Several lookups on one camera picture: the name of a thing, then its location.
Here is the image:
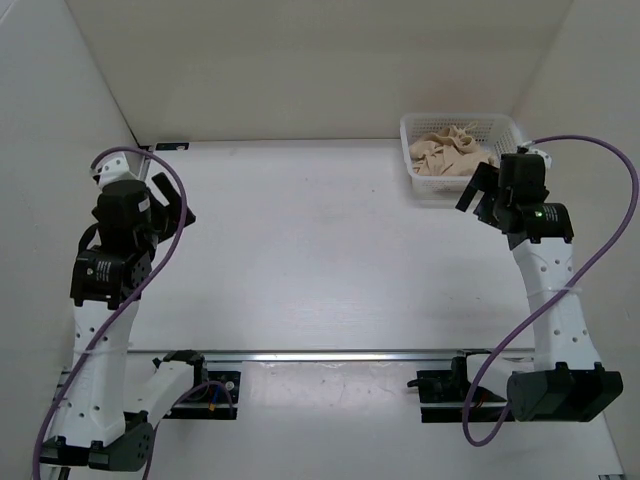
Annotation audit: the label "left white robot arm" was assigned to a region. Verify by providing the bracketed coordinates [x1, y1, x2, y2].
[32, 173, 210, 478]

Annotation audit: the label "purple cable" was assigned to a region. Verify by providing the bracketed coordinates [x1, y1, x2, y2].
[33, 146, 236, 480]
[462, 134, 640, 447]

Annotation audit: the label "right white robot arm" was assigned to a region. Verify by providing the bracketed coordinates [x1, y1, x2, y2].
[456, 149, 623, 422]

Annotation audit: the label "black corner bracket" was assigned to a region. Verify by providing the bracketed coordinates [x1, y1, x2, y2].
[154, 142, 190, 151]

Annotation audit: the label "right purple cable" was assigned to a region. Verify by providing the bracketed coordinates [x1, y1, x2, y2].
[462, 134, 640, 447]

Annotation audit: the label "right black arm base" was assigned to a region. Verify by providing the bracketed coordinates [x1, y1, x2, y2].
[407, 357, 506, 424]

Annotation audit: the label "aluminium rail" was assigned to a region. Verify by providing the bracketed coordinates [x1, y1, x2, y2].
[59, 349, 544, 401]

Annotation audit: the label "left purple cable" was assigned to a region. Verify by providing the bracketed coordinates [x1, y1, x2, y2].
[33, 146, 236, 480]

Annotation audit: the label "white plastic basket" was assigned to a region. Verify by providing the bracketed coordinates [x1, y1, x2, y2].
[400, 113, 525, 198]

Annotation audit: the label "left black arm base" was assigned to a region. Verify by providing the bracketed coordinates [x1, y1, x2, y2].
[152, 350, 241, 420]

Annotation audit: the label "beige trousers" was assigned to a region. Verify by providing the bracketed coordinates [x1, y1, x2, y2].
[409, 122, 498, 177]

